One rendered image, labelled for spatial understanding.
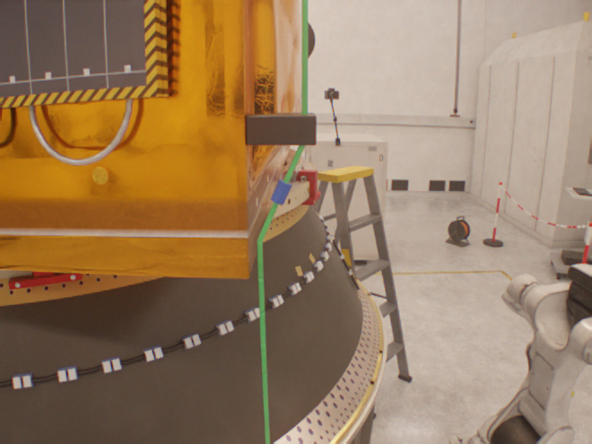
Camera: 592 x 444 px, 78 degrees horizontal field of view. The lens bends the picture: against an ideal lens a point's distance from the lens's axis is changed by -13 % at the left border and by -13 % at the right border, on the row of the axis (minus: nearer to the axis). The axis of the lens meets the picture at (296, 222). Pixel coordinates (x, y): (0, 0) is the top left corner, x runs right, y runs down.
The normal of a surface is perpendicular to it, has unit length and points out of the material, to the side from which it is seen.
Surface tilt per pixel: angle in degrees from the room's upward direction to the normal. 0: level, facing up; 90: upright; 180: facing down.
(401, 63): 90
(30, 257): 90
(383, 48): 90
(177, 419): 62
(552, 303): 90
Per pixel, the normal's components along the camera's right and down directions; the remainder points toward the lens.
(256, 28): 0.83, 0.17
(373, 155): 0.00, 0.28
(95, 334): 0.43, -0.23
